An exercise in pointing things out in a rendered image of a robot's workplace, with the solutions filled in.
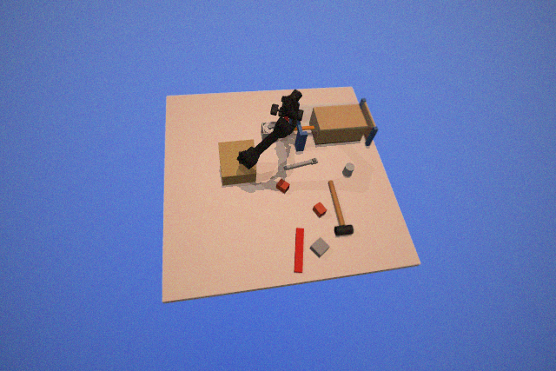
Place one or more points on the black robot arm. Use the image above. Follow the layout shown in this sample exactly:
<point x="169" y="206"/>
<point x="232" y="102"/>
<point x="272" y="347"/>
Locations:
<point x="283" y="128"/>

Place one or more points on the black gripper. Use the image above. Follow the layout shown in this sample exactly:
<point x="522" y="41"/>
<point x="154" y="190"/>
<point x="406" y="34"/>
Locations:
<point x="274" y="110"/>

